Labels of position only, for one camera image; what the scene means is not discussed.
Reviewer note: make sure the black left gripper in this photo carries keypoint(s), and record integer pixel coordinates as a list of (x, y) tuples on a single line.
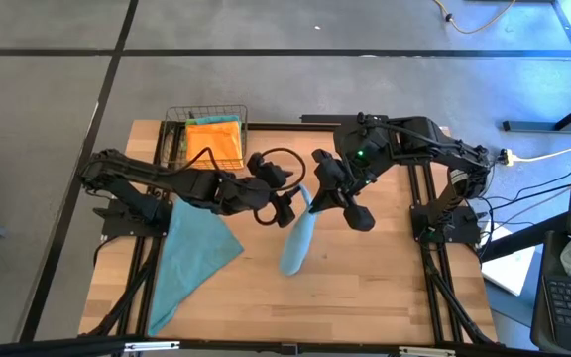
[(246, 196)]

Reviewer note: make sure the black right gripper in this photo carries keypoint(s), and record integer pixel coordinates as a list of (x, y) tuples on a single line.
[(337, 181)]

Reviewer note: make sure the light blue microfiber towel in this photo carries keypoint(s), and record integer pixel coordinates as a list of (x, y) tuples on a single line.
[(298, 243), (191, 253)]

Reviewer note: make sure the orange microfiber towel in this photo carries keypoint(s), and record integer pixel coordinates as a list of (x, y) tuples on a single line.
[(216, 141)]

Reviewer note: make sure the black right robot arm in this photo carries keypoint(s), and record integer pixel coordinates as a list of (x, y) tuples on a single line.
[(439, 144)]

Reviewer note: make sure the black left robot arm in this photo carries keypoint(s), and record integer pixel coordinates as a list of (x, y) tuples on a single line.
[(142, 171)]

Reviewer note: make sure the black bar with sensor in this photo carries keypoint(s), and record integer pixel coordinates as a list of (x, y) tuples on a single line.
[(325, 119)]

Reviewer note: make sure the white power plug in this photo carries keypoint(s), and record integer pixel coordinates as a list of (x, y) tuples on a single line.
[(507, 157)]

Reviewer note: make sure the white board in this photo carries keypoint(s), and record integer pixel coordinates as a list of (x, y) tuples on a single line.
[(511, 273)]

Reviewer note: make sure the black desk edge bar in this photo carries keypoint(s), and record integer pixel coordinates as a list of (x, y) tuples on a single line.
[(523, 238)]

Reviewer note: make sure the blue-grey floor bar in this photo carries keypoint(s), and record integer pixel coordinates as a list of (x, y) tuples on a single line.
[(538, 127)]

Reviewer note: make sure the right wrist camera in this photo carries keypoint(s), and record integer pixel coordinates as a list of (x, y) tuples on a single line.
[(360, 218)]

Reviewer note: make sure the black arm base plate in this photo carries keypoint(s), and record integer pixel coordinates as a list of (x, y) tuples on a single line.
[(464, 230), (117, 225)]

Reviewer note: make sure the silver bracket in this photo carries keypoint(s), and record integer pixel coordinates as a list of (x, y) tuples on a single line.
[(151, 346), (426, 352)]

